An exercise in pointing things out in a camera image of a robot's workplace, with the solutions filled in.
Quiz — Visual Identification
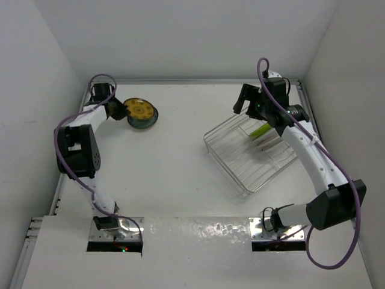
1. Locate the aluminium frame rail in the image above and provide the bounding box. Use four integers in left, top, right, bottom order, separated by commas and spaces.
10, 81, 93, 287
295, 81, 321, 139
90, 78, 301, 84

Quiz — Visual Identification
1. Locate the mustard yellow plate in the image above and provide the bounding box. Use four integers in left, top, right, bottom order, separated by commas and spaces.
123, 98, 155, 120

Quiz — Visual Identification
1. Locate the right aluminium frame rail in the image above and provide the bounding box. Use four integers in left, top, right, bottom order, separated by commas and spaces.
295, 81, 321, 139

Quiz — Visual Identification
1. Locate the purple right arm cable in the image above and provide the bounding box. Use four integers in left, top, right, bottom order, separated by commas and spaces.
257, 57, 361, 269

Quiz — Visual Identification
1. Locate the metal mounting plate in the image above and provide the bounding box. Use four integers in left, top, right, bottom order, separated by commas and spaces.
249, 216, 305, 242
88, 217, 144, 243

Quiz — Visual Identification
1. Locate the left aluminium frame rail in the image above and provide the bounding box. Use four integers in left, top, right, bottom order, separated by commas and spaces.
10, 81, 93, 287

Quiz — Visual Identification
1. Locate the lime green plate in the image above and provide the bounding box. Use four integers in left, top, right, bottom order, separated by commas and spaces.
249, 123, 272, 140

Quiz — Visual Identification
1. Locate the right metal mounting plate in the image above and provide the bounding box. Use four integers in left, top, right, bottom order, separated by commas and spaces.
249, 216, 305, 242

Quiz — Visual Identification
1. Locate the grey-blue plate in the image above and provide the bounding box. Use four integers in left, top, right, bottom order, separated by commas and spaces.
127, 110, 159, 130

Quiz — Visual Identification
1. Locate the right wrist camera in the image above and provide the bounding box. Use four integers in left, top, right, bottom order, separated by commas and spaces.
262, 69, 283, 79

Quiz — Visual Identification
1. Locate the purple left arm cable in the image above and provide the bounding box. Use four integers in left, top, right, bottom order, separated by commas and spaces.
53, 74, 144, 244

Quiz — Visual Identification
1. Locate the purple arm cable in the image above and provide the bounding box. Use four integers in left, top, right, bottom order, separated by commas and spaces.
257, 57, 361, 269
53, 74, 144, 244

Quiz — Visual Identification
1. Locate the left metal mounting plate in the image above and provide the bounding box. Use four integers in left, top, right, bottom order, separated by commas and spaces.
88, 217, 144, 243

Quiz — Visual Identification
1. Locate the white plate with red rim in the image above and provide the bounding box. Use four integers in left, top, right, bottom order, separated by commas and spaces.
257, 134, 279, 151

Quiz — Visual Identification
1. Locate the back aluminium frame rail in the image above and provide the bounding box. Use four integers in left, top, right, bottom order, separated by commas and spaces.
90, 78, 301, 84

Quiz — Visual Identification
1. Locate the wire dish rack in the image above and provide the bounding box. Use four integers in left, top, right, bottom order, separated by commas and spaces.
203, 109, 297, 197

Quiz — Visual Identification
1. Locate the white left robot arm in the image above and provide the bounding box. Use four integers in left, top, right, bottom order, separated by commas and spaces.
54, 83, 128, 234

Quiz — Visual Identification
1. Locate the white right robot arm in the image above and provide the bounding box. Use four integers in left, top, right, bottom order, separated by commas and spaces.
233, 78, 366, 232

